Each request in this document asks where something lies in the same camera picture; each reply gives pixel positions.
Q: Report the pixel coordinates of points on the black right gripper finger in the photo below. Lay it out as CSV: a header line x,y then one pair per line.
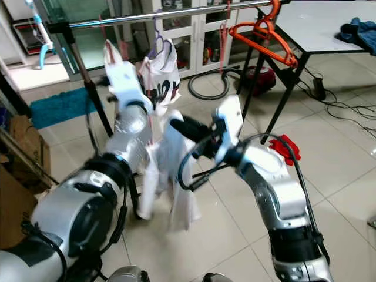
x,y
194,132

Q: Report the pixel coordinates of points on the white patterned garment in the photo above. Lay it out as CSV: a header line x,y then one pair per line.
x,y
176,176

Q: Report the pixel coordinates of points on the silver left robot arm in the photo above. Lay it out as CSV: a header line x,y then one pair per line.
x,y
135,126

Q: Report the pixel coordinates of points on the purple hanger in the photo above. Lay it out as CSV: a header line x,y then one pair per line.
x,y
158,35

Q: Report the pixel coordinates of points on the orange hanger bunch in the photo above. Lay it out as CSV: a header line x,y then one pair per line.
x,y
273,42

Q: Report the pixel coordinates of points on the teal floor mat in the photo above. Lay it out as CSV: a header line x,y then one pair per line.
x,y
61,108

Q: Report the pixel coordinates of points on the light blue hooked pipe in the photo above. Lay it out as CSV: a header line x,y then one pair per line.
x,y
44,50

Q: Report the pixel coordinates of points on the red cloth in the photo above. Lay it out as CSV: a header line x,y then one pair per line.
x,y
285,148

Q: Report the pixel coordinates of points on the red vacuum cleaner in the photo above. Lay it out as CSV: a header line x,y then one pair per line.
x,y
258,79

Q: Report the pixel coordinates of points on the black metal clothes rack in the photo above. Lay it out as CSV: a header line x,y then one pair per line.
x,y
153,16

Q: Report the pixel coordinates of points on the white red small appliance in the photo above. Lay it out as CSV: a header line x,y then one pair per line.
x,y
26,36

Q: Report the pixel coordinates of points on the small brown cardboard box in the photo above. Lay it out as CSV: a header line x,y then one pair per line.
x,y
35,144

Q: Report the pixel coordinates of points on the black power adapter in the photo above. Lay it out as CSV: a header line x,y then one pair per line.
x,y
321,87

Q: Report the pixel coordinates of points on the grey right robot leg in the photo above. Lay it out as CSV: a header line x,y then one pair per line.
x,y
220,277

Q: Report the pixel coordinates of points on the white table black legs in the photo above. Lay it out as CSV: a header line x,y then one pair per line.
x,y
311,26

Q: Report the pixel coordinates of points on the blue jeans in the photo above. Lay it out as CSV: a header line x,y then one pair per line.
x,y
358,32

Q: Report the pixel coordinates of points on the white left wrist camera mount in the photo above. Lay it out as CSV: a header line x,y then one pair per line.
x,y
123,79

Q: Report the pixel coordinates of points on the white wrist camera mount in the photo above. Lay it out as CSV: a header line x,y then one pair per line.
x,y
230,126
123,79

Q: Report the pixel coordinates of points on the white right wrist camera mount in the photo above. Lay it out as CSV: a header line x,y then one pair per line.
x,y
230,126

